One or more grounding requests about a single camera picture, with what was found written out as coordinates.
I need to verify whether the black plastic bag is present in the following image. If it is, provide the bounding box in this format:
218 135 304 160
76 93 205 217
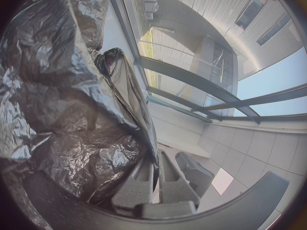
0 0 160 206

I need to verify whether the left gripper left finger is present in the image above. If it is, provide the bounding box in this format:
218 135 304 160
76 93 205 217
111 162 154 211

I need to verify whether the window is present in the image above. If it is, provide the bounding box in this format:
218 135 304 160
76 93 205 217
109 0 307 129

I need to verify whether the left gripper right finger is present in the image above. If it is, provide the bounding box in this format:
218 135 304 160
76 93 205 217
134 149 201 219

